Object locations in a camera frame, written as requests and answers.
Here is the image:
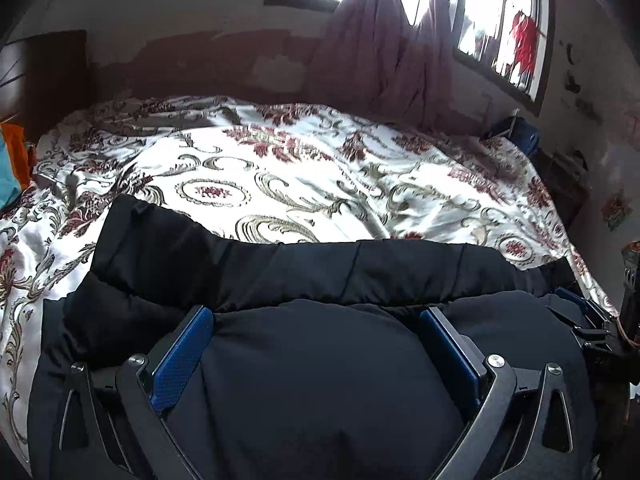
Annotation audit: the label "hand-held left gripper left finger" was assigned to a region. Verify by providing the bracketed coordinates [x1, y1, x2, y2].
[47, 305, 216, 480]

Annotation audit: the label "large window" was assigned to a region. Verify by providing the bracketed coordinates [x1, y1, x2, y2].
[451, 0, 557, 119]

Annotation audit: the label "mauve curtain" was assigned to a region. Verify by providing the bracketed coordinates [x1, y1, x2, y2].
[307, 0, 482, 130]

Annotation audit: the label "dark blue bag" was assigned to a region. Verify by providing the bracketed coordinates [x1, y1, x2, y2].
[492, 116, 542, 159]

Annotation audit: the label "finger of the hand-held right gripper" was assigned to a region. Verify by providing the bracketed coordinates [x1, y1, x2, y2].
[574, 326, 623, 363]
[554, 287, 621, 333]

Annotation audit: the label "red hanging cloth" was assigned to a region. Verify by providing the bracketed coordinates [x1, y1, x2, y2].
[510, 9, 544, 82]

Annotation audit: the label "brown wooden headboard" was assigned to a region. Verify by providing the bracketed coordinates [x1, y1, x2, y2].
[0, 30, 89, 145]

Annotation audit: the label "orange and teal clothes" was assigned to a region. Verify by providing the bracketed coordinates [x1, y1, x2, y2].
[0, 121, 37, 212]

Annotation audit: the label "colourful wall sticker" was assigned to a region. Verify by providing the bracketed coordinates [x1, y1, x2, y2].
[600, 189, 634, 232]

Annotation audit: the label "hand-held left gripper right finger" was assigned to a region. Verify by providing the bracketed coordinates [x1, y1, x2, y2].
[419, 306, 597, 480]

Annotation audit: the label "dark bedside cabinet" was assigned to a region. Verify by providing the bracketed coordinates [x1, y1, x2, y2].
[536, 149, 592, 232]

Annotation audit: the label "floral bed sheet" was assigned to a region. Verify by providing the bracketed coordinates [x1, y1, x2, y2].
[0, 94, 621, 461]

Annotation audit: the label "dark navy padded jacket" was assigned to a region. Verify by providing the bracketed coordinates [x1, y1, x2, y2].
[27, 194, 626, 480]

